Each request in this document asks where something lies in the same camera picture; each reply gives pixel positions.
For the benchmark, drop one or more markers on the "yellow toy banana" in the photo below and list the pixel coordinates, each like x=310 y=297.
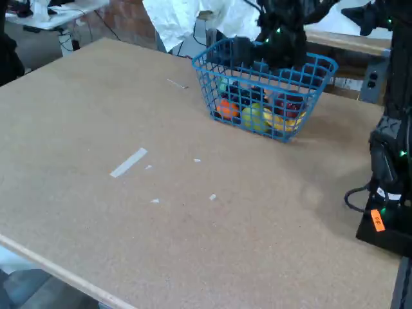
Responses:
x=283 y=124

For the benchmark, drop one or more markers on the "dark red toy pomegranate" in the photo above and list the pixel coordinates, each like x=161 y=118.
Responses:
x=289 y=104

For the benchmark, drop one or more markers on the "wooden workbench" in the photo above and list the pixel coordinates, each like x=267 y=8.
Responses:
x=347 y=43

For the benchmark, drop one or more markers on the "white folding table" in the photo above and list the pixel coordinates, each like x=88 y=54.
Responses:
x=64 y=16

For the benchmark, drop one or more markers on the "crumpled white cloth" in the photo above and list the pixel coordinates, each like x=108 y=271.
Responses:
x=174 y=19

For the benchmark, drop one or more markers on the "black toy grapes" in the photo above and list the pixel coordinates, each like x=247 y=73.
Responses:
x=244 y=95

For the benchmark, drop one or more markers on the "black metal frame post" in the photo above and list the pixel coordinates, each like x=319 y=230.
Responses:
x=402 y=286

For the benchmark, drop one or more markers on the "grey metal post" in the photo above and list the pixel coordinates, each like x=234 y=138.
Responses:
x=210 y=37

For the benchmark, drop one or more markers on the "round green toy fruit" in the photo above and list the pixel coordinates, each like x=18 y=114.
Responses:
x=254 y=117

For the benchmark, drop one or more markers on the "long white tape strip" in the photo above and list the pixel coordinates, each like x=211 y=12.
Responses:
x=128 y=162

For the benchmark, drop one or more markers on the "orange label tag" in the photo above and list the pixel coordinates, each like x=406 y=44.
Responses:
x=377 y=220

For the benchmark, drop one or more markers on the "black bulky chair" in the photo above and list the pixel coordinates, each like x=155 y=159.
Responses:
x=9 y=58

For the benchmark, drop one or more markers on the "thin white tape strip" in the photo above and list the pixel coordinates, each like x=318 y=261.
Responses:
x=177 y=83

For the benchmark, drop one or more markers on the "white sheet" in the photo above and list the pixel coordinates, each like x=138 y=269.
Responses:
x=331 y=22

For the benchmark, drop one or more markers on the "small black camera box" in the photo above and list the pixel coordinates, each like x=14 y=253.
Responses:
x=243 y=50

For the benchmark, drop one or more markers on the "orange toy fruit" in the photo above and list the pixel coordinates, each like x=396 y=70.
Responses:
x=228 y=109

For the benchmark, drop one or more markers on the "grey power outlet box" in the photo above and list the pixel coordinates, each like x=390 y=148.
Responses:
x=373 y=80

